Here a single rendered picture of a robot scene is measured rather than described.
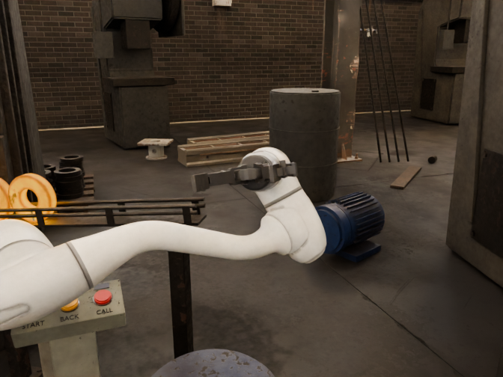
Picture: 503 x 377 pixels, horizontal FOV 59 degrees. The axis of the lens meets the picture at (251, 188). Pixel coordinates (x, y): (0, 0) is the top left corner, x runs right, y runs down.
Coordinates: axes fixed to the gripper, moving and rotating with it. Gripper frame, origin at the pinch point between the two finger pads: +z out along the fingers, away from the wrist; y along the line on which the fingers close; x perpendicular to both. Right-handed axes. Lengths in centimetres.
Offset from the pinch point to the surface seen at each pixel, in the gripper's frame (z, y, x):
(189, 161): -381, -150, -10
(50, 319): -11, -50, 27
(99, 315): -16, -40, 28
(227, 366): -26, -15, 46
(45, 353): -24, -64, 40
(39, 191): -46, -75, -2
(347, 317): -129, 10, 75
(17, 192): -47, -83, -2
